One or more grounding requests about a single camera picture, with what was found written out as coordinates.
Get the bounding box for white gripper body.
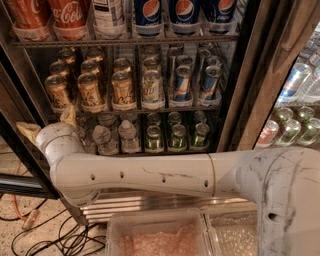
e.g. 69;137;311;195
36;122;84;157

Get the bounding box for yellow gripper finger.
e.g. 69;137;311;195
16;122;41;144
60;104;77;128

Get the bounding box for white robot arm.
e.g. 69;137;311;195
17;106;320;256

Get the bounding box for second row left orange can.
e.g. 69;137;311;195
49;61;73;83

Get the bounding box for second row orange can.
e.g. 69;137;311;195
49;61;73;83
81;60;101;77
113;58;132;73

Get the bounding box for second row middle orange can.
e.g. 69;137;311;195
81;60;101;77

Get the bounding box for second row right orange can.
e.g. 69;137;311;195
113;58;132;73

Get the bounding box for steel fridge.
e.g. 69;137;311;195
0;0;320;226

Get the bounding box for green white soda can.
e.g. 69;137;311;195
142;70;165;110

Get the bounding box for left green can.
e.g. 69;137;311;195
145;125;164;153

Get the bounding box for right coca-cola can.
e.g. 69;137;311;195
48;0;91;41

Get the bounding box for coca-cola can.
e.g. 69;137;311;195
4;0;51;42
48;0;91;41

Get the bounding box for left coca-cola can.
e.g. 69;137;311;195
4;0;51;42

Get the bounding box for white diet soda can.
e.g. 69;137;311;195
93;0;125;39

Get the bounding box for middle green can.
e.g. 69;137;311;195
169;124;187;152

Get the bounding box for left red bull can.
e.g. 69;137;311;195
169;65;192;107

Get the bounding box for red bull can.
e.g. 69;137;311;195
169;65;192;107
197;65;222;106

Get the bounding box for left pepsi can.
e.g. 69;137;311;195
134;0;161;37

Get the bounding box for pepsi can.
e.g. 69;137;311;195
201;0;237;34
134;0;161;37
168;0;200;36

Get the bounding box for right green can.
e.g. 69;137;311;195
191;123;210;149

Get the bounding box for right red bull can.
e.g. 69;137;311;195
197;65;222;106

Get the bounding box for middle pepsi can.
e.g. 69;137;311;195
168;0;200;36

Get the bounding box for right pepsi can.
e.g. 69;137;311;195
201;0;237;34

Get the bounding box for red white can behind glass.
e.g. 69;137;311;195
256;120;279;147

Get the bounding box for left water bottle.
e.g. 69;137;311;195
77;126;96;154

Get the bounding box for water bottle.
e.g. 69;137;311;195
118;120;141;154
77;126;96;154
92;125;118;156

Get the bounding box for middle water bottle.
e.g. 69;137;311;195
92;125;118;156

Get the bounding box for right water bottle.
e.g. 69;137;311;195
118;120;141;154

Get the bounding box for left clear plastic bin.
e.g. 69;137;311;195
105;208;213;256

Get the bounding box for clear plastic bin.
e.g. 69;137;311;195
203;202;258;256
105;208;213;256

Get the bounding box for right clear plastic bin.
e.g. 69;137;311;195
203;202;258;256

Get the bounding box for orange cable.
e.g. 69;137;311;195
11;161;28;221

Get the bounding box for black floor cables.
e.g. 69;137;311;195
0;193;108;256

